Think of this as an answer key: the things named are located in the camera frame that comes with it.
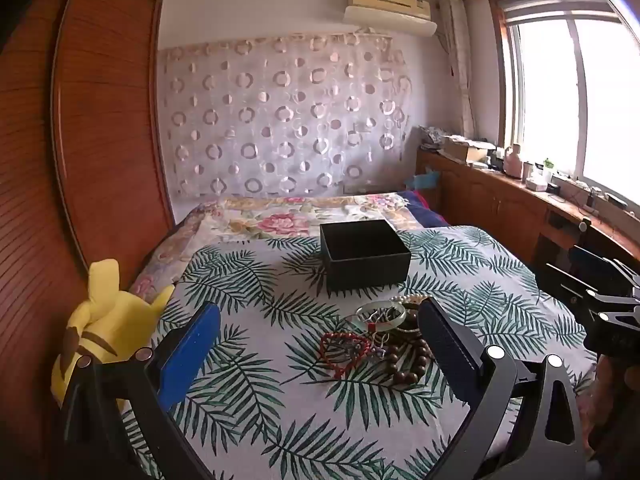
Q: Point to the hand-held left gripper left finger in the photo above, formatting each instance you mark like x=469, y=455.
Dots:
x=192, y=355

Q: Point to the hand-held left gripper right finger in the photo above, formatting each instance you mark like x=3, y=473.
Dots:
x=450, y=355

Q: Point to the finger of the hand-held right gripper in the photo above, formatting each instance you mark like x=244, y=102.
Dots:
x=575, y=282
x=595, y=259

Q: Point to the dark green bangle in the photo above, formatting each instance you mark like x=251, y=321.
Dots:
x=407, y=329

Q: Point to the pale green jade bangle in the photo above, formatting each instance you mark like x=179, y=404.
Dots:
x=361, y=316

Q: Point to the black square box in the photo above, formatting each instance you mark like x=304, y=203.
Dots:
x=365, y=270

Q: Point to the leaf print tablecloth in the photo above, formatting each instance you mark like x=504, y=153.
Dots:
x=280, y=360

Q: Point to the yellow plush toy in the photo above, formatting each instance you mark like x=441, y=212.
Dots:
x=100, y=325

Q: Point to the wooden cabinet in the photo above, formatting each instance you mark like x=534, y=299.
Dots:
x=490, y=200

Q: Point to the pink bottle on counter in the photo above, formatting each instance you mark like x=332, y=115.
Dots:
x=512, y=162

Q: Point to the dark blue blanket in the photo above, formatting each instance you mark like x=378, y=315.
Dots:
x=425, y=210

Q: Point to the floral blanket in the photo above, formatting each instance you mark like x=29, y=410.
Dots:
x=280, y=220

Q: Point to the cardboard box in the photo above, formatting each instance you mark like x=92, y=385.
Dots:
x=465, y=150

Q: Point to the window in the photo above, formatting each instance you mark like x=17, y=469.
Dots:
x=550, y=95

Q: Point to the blue paper bag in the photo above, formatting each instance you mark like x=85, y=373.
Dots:
x=424, y=180

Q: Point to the patterned crumpled cloth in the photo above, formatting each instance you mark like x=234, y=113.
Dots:
x=432, y=137

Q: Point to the white wrapped pipe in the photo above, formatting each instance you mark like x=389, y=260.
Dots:
x=457, y=60

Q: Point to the wall air conditioner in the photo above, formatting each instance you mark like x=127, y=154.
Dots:
x=385, y=5

